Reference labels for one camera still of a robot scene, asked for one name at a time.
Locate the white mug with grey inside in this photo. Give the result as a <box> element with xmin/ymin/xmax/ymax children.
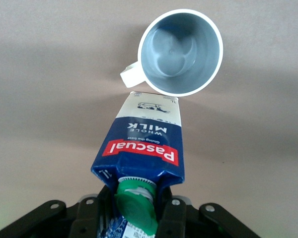
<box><xmin>119</xmin><ymin>8</ymin><xmax>224</xmax><ymax>98</ymax></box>

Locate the blue white milk carton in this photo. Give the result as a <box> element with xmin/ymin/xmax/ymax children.
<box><xmin>90</xmin><ymin>91</ymin><xmax>186</xmax><ymax>238</ymax></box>

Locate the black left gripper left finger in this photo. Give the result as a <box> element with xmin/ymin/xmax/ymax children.
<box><xmin>0</xmin><ymin>184</ymin><xmax>115</xmax><ymax>238</ymax></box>

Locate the brown tablecloth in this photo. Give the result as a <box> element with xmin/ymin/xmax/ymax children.
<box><xmin>0</xmin><ymin>0</ymin><xmax>298</xmax><ymax>238</ymax></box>

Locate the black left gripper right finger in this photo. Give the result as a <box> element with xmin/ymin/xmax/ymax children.
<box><xmin>155</xmin><ymin>186</ymin><xmax>262</xmax><ymax>238</ymax></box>

